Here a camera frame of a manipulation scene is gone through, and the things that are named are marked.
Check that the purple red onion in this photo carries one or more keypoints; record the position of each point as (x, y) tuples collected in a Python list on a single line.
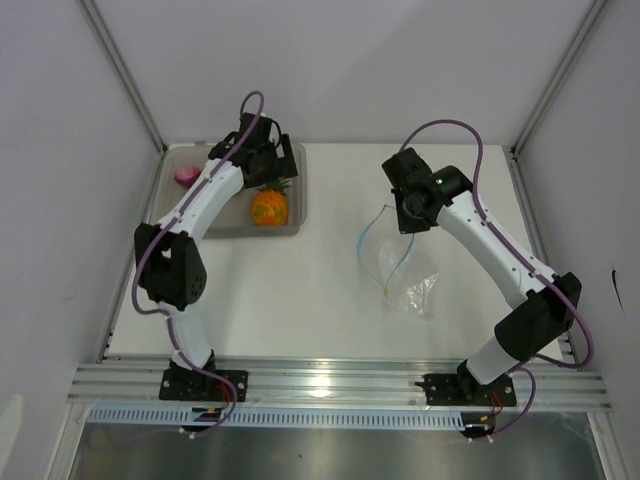
[(187, 175)]

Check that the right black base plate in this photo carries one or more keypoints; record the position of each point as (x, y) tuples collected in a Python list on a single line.
[(448, 389)]

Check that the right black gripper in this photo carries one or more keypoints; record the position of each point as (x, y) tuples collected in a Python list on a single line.
[(405, 225)]

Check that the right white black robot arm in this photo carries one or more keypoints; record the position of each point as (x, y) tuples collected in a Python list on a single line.
[(542, 303)]

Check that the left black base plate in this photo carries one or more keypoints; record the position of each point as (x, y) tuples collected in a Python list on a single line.
[(189, 386)]

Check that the clear zip top bag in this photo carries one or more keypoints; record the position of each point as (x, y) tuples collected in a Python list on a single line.
[(402, 275)]

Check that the left aluminium frame post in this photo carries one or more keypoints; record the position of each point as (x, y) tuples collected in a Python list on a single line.
[(114, 57)]

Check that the right aluminium frame post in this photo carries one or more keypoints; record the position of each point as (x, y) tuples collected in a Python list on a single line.
[(569, 59)]

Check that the orange toy pineapple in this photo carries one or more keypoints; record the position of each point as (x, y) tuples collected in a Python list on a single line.
[(270, 205)]

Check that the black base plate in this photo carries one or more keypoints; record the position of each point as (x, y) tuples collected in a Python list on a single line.
[(448, 389), (189, 386)]

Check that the aluminium frame post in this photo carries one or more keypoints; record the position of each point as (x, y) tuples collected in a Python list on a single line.
[(569, 59), (114, 57)]

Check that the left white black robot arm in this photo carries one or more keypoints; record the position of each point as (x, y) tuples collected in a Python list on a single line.
[(169, 268)]

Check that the clear grey plastic bin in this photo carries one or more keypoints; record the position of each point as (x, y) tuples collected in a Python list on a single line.
[(234, 220)]

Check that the slotted white cable duct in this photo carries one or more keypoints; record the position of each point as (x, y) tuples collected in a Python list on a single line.
[(278, 417)]

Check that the aluminium mounting rail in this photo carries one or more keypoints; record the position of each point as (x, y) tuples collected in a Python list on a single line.
[(335, 383)]

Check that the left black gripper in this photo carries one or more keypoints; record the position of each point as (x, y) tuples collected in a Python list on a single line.
[(282, 167)]

